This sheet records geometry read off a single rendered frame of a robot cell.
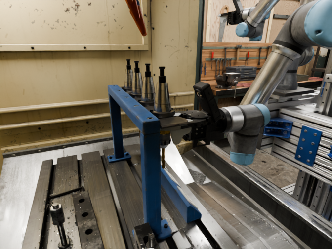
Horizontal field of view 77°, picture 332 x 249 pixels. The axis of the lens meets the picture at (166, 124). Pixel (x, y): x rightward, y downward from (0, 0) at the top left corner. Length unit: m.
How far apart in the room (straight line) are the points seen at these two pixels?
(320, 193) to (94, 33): 1.40
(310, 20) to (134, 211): 0.69
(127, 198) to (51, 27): 0.82
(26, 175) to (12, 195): 0.10
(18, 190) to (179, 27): 1.15
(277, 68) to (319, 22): 0.19
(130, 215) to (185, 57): 0.95
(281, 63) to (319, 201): 0.86
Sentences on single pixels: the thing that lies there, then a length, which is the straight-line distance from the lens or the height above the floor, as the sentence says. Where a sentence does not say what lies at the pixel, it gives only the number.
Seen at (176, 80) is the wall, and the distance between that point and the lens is 1.30.
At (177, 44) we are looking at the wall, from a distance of 1.29.
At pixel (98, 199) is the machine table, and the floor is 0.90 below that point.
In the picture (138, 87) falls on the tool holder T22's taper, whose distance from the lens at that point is 0.69.
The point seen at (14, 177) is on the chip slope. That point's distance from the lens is 1.23.
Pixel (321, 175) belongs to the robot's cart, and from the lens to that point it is 1.19.
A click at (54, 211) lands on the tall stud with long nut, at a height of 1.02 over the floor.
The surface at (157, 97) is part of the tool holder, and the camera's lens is 0.49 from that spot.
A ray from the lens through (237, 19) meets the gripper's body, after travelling 1.61.
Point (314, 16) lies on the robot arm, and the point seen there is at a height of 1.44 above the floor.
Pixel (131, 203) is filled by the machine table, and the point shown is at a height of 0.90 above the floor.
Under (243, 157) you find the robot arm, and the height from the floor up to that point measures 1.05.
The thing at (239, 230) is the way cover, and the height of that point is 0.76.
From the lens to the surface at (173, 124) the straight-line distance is 0.45.
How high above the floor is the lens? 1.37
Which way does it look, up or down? 21 degrees down
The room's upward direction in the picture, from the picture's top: straight up
